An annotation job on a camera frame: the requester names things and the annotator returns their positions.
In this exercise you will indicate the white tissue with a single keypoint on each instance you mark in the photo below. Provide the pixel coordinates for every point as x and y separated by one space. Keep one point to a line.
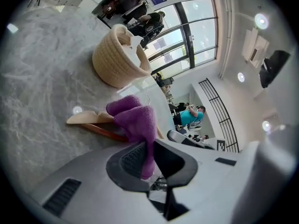
134 44

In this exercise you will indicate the woven beige basket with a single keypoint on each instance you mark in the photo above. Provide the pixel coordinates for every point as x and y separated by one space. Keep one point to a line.
112 62

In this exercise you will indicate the purple cloth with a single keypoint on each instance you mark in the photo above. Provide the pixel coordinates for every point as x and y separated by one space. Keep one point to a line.
137 120

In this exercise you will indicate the black grid frame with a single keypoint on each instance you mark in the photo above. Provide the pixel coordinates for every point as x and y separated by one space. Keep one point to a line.
230 120

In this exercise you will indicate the black office chair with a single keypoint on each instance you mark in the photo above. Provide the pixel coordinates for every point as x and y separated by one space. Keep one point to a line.
168 81

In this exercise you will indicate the large arched glass window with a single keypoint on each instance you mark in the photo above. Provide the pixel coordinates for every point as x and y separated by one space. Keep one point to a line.
201 8

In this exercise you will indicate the white ceiling air conditioner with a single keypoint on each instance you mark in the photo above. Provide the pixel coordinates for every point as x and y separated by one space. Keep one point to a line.
254 48

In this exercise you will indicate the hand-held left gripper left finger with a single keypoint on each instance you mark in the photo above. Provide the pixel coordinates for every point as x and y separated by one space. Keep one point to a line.
93 171

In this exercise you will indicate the grey marble table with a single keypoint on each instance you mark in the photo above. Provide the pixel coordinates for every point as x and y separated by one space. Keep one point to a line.
35 78

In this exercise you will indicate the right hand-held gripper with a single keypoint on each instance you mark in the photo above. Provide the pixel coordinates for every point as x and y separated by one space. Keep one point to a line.
220 145

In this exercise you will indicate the round ceiling lamp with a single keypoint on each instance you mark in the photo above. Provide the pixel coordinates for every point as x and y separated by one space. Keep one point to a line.
241 77
266 126
261 21

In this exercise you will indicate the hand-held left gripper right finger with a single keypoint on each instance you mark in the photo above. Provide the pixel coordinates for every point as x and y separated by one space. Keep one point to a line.
210 178

